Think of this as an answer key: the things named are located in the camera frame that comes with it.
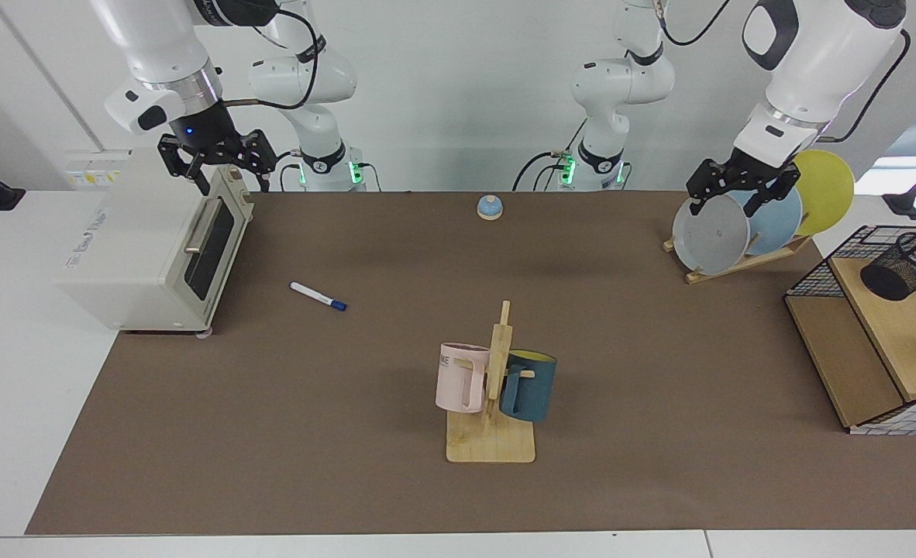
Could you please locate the light blue plate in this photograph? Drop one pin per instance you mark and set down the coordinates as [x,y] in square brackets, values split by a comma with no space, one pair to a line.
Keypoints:
[776,225]

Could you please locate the pale toaster oven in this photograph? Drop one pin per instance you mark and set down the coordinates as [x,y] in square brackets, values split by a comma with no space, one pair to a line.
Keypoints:
[132,248]

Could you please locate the small blue round bell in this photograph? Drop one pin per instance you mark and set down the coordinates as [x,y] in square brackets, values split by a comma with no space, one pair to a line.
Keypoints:
[490,208]

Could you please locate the grey plate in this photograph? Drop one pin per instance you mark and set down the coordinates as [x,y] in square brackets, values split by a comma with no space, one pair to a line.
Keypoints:
[710,236]

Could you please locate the wooden cup stand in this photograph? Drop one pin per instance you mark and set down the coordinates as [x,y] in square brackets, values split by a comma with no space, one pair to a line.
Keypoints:
[497,442]

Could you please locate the wooden plate rack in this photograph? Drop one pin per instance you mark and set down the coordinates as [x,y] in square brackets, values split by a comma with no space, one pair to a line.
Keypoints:
[737,267]

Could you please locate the black mesh pen holder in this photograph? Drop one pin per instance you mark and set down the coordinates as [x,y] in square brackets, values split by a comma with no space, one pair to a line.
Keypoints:
[903,267]

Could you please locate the brown table cloth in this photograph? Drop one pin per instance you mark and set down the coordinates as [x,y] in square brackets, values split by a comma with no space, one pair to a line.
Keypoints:
[349,426]

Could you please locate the white marker with blue cap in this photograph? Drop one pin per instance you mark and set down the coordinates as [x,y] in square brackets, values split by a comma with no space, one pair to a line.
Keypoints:
[315,294]

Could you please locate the pink cup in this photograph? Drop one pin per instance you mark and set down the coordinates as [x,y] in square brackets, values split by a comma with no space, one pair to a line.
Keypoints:
[458,380]

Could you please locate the dark teal cup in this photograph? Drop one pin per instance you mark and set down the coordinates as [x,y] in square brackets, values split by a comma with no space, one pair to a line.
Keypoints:
[535,387]

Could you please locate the white socket box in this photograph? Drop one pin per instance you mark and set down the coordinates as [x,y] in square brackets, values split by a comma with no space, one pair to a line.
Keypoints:
[94,167]

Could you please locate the yellow plate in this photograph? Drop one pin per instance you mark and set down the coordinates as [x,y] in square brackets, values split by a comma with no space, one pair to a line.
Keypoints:
[826,190]

